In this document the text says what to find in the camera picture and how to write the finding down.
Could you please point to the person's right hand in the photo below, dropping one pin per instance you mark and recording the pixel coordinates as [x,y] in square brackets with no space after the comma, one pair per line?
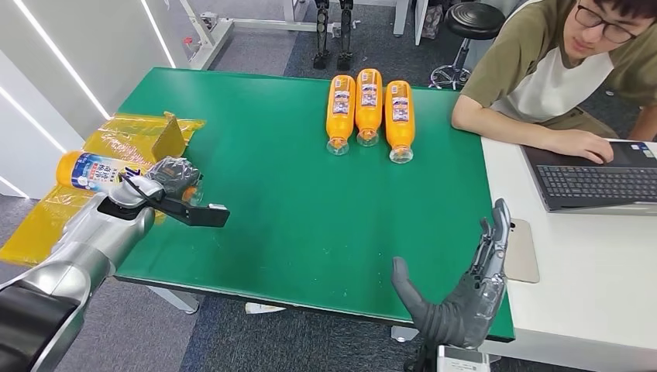
[585,143]

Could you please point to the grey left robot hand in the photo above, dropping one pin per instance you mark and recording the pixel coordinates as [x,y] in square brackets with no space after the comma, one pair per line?
[177,177]

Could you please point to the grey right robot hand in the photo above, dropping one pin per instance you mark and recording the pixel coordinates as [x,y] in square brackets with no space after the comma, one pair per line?
[462,318]

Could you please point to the orange bottle with clear cap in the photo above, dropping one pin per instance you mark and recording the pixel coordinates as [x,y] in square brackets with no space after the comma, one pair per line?
[97,172]
[369,108]
[341,113]
[400,120]

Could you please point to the person's right forearm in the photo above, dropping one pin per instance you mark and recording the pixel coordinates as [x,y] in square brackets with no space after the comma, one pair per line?
[503,131]

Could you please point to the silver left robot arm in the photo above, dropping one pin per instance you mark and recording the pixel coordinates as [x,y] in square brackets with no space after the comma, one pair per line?
[87,246]

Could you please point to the dark grey laptop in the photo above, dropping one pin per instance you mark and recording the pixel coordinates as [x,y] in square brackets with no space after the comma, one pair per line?
[590,185]

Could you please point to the grey table foot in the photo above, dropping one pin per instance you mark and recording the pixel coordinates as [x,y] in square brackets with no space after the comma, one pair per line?
[404,334]

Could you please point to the yellow film wrapped carton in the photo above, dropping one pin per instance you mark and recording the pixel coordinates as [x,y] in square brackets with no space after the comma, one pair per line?
[128,133]

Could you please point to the person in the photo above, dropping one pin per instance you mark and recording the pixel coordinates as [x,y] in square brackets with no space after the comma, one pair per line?
[544,67]

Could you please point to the beige smartphone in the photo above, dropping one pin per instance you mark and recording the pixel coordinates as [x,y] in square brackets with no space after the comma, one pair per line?
[523,251]

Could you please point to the black rimmed glasses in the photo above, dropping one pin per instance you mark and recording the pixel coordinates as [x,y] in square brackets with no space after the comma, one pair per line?
[611,28]

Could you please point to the white table leg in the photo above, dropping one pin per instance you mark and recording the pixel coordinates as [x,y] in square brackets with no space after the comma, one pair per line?
[177,300]

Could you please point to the green table mat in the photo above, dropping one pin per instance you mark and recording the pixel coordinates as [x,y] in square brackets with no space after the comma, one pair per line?
[308,205]

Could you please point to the black round stool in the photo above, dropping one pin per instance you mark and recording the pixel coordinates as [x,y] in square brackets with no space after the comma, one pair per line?
[475,20]

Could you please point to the hanging humanoid robot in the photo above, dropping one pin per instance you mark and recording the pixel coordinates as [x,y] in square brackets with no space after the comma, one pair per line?
[322,36]

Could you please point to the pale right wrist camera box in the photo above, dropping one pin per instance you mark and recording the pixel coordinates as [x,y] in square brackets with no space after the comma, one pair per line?
[462,362]

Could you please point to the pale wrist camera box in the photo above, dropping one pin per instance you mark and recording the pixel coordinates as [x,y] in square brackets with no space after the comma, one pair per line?
[462,362]
[202,215]

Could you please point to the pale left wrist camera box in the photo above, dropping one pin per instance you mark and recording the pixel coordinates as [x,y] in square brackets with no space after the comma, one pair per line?
[202,215]

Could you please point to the white metal frame stand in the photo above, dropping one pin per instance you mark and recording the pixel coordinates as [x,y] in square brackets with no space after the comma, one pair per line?
[215,41]

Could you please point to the white wall light strip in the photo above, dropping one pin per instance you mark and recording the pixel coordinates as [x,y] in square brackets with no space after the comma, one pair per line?
[61,59]
[158,33]
[36,123]
[13,187]

